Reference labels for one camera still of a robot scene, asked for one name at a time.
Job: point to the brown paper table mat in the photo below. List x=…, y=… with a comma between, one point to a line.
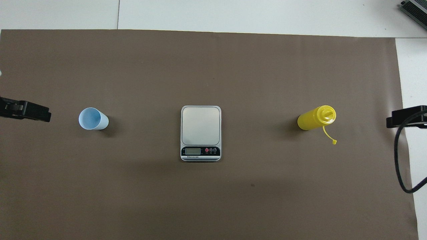
x=133, y=66

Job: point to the light blue plastic cup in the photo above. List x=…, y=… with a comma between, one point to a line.
x=93, y=119

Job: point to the silver digital kitchen scale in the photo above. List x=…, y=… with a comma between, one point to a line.
x=200, y=125

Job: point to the grey metal power supply box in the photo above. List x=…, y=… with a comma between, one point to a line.
x=417, y=8

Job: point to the yellow squeeze seasoning bottle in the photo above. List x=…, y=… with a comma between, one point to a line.
x=310, y=120

